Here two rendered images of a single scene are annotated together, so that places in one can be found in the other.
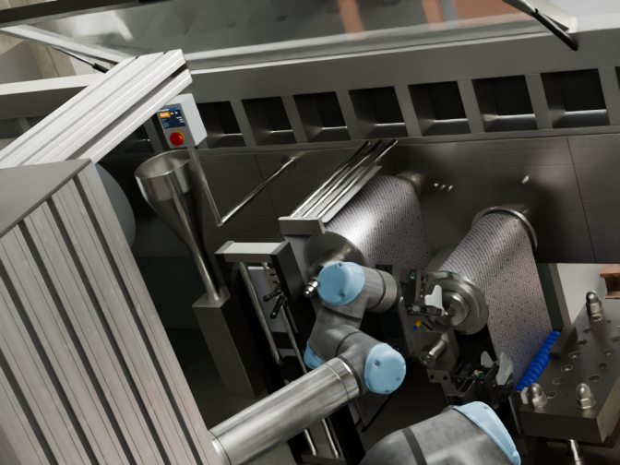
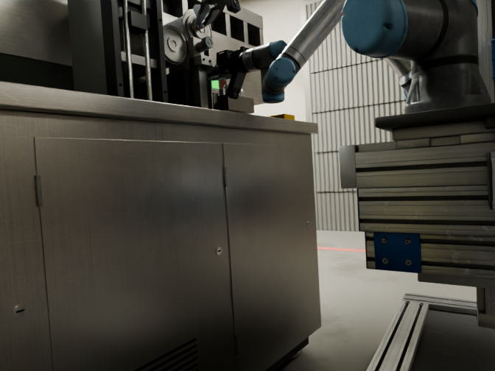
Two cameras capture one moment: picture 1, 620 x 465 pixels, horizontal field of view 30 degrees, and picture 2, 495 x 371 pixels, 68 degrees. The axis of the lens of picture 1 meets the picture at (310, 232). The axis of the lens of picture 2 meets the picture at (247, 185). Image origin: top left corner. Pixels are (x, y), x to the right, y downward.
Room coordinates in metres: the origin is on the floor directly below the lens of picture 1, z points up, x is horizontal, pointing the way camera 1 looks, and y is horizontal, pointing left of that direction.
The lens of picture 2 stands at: (1.85, 1.14, 0.73)
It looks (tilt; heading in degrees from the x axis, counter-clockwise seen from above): 2 degrees down; 269
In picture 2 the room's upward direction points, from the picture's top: 3 degrees counter-clockwise
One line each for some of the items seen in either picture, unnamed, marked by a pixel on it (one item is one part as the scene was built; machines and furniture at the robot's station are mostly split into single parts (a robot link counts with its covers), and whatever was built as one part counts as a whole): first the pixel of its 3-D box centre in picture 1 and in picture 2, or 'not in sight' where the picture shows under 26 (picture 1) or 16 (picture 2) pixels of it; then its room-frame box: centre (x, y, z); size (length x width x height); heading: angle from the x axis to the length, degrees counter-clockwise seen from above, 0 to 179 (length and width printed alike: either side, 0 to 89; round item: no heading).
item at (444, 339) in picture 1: (453, 396); (202, 82); (1.95, -0.16, 1.05); 0.06 x 0.05 x 0.31; 140
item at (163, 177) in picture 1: (167, 174); not in sight; (2.50, 0.26, 1.50); 0.14 x 0.14 x 0.06
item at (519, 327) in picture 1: (521, 327); (189, 78); (2.01, -0.34, 1.11); 0.23 x 0.01 x 0.18; 140
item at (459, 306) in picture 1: (450, 306); (199, 29); (1.95, -0.21, 1.25); 0.07 x 0.02 x 0.07; 50
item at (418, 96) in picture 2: not in sight; (444, 90); (1.43, 0.42, 0.87); 0.15 x 0.15 x 0.10
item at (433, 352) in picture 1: (429, 356); (207, 43); (1.92, -0.14, 1.18); 0.04 x 0.02 x 0.04; 50
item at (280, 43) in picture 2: not in sight; (271, 55); (1.71, -0.09, 1.11); 0.11 x 0.08 x 0.09; 140
